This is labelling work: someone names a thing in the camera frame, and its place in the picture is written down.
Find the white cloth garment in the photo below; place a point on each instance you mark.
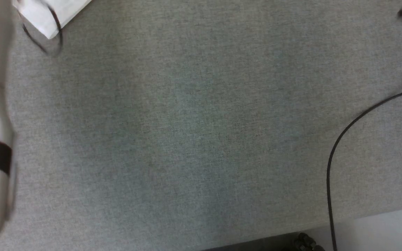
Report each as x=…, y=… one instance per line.
x=35, y=14

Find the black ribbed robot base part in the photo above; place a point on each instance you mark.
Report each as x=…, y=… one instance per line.
x=307, y=242

